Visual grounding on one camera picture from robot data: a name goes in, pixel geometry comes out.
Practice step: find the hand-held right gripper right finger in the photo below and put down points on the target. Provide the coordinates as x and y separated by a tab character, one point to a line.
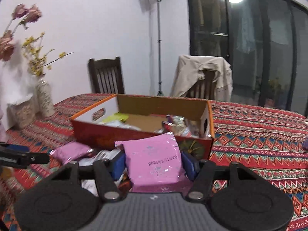
190	166

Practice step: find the patterned red tablecloth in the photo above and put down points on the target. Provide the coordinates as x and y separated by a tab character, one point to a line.
252	134

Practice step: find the pink vase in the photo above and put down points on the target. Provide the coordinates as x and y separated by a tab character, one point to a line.
2	127

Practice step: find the black framed glass door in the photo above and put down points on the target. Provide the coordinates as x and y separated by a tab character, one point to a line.
261	53

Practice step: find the yellow flower branches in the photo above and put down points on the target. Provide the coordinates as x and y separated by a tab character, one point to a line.
36	62

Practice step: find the pale hanging garment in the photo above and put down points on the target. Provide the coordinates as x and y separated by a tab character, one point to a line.
245	33

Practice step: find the dark wooden chair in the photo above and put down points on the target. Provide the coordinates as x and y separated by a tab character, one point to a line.
105	77

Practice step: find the pink flowers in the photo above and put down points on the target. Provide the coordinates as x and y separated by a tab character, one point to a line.
6	47

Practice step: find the white snack packet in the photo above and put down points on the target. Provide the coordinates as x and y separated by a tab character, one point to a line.
105	154

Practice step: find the studio light on stand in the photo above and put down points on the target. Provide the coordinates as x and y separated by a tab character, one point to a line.
158	53

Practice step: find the large pink snack packet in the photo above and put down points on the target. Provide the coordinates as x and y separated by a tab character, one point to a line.
154	163

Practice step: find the orange cardboard box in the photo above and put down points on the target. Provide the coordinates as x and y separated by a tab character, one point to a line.
96	137

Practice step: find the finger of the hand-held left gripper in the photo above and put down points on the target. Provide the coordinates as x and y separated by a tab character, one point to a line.
16	147
38	158

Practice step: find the beige jacket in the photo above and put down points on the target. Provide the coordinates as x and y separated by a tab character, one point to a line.
187	77

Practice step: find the floral ceramic vase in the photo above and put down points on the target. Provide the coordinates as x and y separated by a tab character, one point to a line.
45	98

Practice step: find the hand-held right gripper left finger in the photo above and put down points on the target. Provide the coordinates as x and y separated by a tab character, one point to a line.
119	166

